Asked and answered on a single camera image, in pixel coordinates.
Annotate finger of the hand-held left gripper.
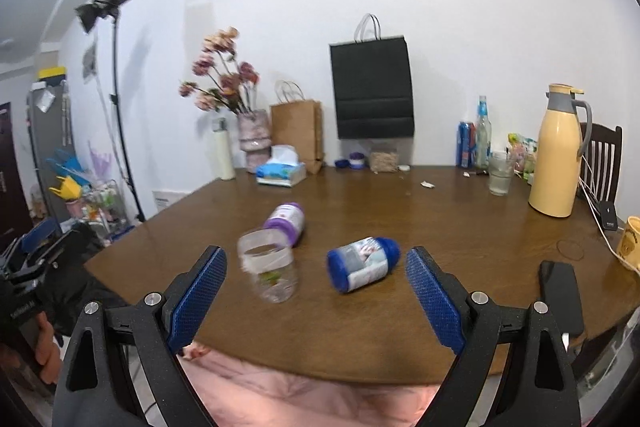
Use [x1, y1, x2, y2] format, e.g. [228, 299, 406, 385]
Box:
[10, 231, 96, 284]
[2, 218, 60, 265]

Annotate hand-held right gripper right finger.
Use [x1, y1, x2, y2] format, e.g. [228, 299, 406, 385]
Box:
[405, 246, 582, 427]

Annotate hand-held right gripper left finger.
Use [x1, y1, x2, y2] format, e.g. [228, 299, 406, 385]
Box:
[51, 245, 228, 427]

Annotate clear plastic cup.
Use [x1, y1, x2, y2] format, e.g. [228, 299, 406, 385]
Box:
[237, 228, 302, 305]

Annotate blue labelled cup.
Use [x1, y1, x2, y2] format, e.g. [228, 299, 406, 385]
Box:
[326, 236, 402, 295]

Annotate purple lidded cup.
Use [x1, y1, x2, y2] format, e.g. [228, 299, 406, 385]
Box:
[262, 202, 307, 249]

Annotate person's left hand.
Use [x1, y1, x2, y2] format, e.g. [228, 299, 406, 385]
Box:
[33, 311, 65, 385]

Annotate grey refrigerator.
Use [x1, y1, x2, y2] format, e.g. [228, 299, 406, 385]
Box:
[26, 79, 76, 223]

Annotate black smartphone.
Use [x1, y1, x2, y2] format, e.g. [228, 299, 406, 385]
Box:
[537, 260, 586, 338]

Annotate pink padded clothing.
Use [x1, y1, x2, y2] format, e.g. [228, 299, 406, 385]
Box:
[135, 341, 501, 427]

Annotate drinking glass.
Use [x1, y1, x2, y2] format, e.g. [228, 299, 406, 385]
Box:
[487, 152, 516, 197]

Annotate white insulated bottle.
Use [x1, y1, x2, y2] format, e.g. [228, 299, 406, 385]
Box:
[211, 117, 237, 181]

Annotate tissue box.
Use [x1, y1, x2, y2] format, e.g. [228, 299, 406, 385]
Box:
[255, 145, 308, 188]

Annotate clear snack container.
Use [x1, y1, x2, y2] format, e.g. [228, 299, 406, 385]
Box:
[369, 148, 400, 173]

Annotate blue soda can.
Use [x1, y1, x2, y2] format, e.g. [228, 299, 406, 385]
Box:
[456, 121, 477, 168]

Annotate clear glass bottle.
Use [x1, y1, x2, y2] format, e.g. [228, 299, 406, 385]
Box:
[474, 95, 493, 172]

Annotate colourful snack packets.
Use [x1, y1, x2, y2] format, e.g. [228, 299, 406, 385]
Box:
[507, 133, 540, 185]

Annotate pink flower vase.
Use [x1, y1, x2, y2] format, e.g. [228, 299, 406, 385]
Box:
[237, 108, 273, 168]

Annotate yellow thermos jug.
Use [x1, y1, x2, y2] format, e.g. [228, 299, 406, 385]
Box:
[528, 83, 594, 219]

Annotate brown paper bag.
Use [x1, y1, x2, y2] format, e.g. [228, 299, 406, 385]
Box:
[269, 80, 324, 174]

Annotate yellow cartoon mug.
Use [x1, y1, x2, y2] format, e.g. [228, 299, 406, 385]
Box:
[616, 216, 640, 273]

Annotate black paper bag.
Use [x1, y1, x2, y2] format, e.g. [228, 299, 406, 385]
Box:
[329, 13, 416, 140]

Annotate dark wooden chair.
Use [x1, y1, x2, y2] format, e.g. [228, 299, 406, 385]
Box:
[579, 123, 624, 218]

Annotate pink artificial flowers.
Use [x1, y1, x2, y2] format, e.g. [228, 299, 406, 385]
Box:
[179, 26, 261, 115]

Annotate black studio light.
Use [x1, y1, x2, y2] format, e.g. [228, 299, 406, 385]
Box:
[75, 0, 135, 34]

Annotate cluttered wire rack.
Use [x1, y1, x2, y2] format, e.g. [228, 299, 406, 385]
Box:
[47, 139, 136, 248]

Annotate black power adapter with cable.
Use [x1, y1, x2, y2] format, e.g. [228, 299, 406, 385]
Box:
[577, 154, 640, 278]

